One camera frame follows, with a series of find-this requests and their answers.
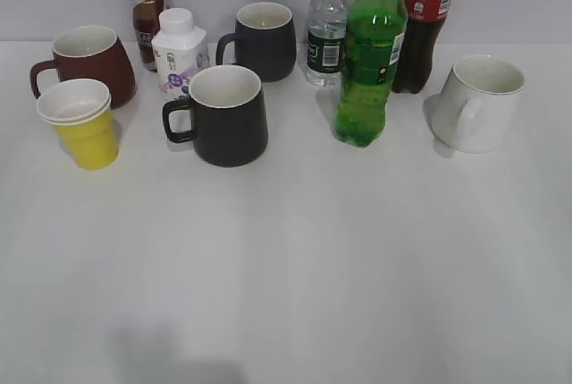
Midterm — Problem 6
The green plastic soda bottle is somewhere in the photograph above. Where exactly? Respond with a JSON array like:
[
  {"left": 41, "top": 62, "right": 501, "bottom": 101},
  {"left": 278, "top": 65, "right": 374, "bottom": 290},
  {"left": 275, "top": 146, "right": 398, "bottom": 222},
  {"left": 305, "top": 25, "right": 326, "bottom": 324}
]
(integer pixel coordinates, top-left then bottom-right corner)
[{"left": 334, "top": 0, "right": 408, "bottom": 147}]

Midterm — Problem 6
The yellow paper cup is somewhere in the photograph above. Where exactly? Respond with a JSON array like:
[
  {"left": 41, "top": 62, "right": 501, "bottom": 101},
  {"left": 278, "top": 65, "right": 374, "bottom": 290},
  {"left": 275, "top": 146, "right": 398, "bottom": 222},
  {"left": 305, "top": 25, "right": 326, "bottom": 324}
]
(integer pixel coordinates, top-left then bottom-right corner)
[{"left": 36, "top": 79, "right": 119, "bottom": 171}]

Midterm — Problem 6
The black mug front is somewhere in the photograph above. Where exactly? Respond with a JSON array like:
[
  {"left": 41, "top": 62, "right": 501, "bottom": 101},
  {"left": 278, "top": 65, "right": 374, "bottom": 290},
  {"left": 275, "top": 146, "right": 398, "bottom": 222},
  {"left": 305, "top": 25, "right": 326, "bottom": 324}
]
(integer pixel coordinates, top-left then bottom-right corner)
[{"left": 162, "top": 64, "right": 269, "bottom": 167}]

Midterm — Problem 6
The dark mug rear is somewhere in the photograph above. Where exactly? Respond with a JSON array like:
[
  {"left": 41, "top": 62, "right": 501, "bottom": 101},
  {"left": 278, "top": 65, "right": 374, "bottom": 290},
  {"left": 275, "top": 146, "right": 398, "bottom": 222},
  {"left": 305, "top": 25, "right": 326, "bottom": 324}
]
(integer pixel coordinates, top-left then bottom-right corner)
[{"left": 215, "top": 2, "right": 297, "bottom": 83}]

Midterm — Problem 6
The clear water bottle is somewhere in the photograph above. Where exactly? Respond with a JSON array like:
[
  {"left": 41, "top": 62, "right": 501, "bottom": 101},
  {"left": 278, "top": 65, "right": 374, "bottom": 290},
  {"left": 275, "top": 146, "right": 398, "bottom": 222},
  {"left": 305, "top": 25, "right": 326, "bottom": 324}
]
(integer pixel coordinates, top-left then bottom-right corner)
[{"left": 305, "top": 0, "right": 348, "bottom": 88}]

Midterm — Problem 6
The white milk carton bottle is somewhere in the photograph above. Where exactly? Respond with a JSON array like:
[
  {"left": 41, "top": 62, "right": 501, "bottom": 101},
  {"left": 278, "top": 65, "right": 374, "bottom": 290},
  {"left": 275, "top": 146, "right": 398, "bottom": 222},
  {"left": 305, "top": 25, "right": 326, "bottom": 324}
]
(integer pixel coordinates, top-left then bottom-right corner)
[{"left": 152, "top": 8, "right": 210, "bottom": 101}]

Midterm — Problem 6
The white ceramic mug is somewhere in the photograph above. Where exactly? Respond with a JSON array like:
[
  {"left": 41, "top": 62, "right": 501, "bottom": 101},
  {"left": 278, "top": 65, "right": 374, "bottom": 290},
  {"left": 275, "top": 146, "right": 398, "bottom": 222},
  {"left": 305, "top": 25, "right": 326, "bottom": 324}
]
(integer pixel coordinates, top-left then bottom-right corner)
[{"left": 429, "top": 54, "right": 526, "bottom": 154}]

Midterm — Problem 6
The brown coffee drink bottle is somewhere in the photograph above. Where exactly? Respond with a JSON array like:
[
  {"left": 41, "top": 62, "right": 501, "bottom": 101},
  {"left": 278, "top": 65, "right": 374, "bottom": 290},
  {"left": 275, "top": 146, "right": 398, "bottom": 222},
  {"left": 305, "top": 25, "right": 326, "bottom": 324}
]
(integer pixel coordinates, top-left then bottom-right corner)
[{"left": 132, "top": 0, "right": 165, "bottom": 71}]

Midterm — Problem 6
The cola bottle red label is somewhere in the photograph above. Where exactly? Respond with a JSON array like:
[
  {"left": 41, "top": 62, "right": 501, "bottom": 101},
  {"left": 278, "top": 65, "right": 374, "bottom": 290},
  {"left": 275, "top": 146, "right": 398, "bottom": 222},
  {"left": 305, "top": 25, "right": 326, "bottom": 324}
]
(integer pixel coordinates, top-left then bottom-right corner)
[{"left": 392, "top": 0, "right": 451, "bottom": 94}]

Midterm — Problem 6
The brown ceramic mug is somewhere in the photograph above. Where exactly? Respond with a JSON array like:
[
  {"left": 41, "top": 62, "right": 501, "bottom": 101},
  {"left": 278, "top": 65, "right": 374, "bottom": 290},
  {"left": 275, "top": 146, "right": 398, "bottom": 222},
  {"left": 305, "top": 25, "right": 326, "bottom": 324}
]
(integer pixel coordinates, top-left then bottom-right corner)
[{"left": 29, "top": 25, "right": 137, "bottom": 109}]

